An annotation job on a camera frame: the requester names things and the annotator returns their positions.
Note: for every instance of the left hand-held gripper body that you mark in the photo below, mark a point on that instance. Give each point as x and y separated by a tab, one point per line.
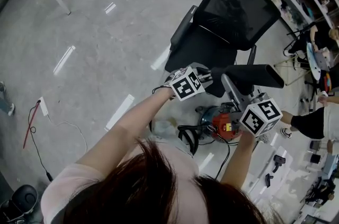
185	85

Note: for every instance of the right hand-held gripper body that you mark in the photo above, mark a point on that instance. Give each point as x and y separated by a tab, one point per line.
260	118

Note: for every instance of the black vacuum nozzle attachment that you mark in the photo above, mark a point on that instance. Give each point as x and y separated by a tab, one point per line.
249	77

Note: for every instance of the person's right forearm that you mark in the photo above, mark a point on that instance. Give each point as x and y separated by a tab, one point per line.
235	162

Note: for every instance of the person's left forearm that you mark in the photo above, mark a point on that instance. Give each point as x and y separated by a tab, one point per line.
127	125

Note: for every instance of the red vacuum cleaner canister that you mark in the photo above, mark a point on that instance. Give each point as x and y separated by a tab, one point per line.
222	122

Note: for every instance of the black mesh office chair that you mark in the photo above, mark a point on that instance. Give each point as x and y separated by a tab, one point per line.
206	48

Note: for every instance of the person's beige right shoe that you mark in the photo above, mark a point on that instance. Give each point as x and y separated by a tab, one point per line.
172	121

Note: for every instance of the black brush attachment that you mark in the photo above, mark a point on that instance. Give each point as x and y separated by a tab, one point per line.
279	158

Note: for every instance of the black cup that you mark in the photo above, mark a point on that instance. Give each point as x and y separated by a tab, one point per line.
315	144
315	159

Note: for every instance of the person's grey jeans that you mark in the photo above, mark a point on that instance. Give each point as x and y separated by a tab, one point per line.
182	146

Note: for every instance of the small black crevice attachment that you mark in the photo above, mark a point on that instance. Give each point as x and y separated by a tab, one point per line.
268	180

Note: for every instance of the round blue folding table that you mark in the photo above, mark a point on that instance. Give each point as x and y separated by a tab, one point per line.
313	61

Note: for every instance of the white low bench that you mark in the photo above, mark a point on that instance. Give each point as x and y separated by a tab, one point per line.
280	186

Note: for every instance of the orange and blue bag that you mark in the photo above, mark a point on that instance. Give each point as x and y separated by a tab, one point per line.
327	82

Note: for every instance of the silver laptop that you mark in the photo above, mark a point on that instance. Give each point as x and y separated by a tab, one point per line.
323	57

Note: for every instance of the white power strip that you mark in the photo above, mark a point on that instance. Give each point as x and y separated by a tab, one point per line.
43	106

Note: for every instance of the person's pink shirt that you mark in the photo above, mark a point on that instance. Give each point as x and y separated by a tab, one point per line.
61	186

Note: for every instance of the black round device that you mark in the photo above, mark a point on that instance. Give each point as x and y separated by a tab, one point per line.
25	199

